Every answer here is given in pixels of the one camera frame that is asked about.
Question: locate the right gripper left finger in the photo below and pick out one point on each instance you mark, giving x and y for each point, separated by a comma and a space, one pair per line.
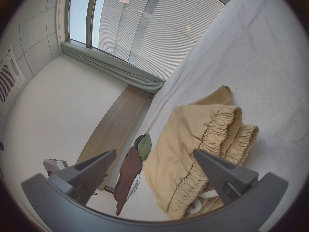
84, 175

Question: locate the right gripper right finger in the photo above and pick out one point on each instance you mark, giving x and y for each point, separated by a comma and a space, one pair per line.
229, 177

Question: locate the tan shorts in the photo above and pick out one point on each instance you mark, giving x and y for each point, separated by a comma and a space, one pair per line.
176, 141

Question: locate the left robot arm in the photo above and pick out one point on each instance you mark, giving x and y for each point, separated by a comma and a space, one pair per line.
55, 165

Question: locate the bed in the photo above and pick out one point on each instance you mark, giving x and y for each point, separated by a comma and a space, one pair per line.
253, 69

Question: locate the brown garment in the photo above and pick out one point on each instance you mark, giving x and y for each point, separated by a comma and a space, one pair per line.
126, 177

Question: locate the white garment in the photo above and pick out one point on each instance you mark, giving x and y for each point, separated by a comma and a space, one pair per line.
134, 187

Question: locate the black garment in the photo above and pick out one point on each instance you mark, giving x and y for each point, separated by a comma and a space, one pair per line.
138, 142

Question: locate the green garment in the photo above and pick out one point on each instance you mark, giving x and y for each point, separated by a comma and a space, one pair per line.
146, 146

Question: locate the grey-green curtain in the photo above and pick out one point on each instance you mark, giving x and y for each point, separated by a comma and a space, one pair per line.
108, 64

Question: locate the white ceiling air vent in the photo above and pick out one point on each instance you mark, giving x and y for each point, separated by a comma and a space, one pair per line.
9, 81

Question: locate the window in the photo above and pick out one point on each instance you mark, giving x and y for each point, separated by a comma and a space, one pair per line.
169, 20

